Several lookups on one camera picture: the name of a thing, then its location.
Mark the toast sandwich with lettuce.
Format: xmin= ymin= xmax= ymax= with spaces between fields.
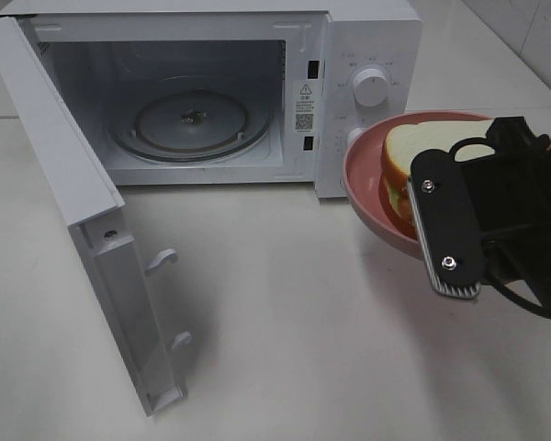
xmin=380 ymin=119 xmax=493 ymax=239

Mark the white microwave door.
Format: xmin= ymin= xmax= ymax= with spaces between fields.
xmin=0 ymin=17 xmax=191 ymax=415

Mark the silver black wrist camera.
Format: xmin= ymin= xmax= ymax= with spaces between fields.
xmin=407 ymin=149 xmax=486 ymax=301

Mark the pink round plate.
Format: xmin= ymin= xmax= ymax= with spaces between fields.
xmin=343 ymin=110 xmax=485 ymax=259

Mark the white microwave oven body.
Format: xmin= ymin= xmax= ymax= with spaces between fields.
xmin=0 ymin=1 xmax=422 ymax=198

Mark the black camera cable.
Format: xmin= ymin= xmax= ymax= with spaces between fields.
xmin=449 ymin=135 xmax=551 ymax=350

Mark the white lower timer knob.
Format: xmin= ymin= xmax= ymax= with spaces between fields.
xmin=346 ymin=128 xmax=365 ymax=148

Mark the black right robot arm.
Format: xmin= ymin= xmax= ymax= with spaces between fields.
xmin=459 ymin=117 xmax=551 ymax=320

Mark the glass microwave turntable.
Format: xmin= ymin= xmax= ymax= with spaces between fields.
xmin=109 ymin=76 xmax=281 ymax=164

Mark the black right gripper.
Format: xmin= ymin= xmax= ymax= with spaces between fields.
xmin=461 ymin=117 xmax=551 ymax=285

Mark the white upper power knob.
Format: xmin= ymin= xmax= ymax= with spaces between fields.
xmin=352 ymin=65 xmax=388 ymax=107

